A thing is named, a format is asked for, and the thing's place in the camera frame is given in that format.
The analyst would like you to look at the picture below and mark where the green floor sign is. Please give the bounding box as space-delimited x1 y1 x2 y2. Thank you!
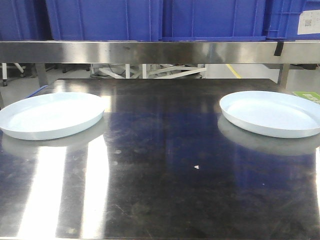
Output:
292 91 320 105

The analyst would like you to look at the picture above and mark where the black tape strip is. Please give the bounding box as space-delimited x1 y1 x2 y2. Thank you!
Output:
274 41 284 57

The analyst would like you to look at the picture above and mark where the blue plastic crate, left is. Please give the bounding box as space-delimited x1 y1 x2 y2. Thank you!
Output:
0 0 52 41

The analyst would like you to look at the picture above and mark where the blue plastic crate, right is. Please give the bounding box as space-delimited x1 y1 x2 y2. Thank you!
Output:
162 0 320 42

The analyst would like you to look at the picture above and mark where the light blue plate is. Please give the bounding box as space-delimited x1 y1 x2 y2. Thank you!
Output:
219 91 320 139
0 92 106 141

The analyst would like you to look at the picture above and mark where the blue plastic crate, middle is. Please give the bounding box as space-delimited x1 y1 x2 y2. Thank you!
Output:
45 0 163 42

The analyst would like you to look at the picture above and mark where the white metal frame background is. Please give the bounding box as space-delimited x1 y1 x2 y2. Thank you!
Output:
90 63 207 79

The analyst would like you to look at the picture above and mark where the blue plastic crate, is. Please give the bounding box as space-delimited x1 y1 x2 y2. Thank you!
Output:
0 0 52 41
45 0 163 42
162 0 320 42

